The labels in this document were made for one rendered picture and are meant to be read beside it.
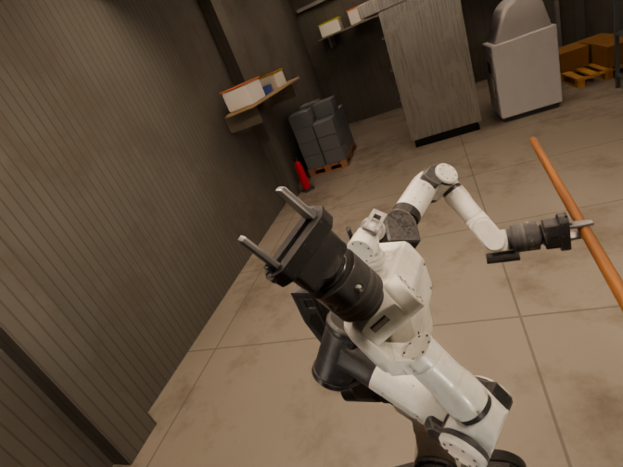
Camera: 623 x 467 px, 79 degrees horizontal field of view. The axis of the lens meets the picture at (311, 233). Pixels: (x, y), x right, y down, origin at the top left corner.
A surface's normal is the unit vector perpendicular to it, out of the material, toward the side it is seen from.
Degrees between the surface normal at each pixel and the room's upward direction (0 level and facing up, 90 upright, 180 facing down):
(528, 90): 90
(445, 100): 90
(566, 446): 0
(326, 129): 90
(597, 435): 0
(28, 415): 90
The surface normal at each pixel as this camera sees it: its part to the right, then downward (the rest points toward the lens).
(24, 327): 0.91, -0.20
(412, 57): -0.22, 0.50
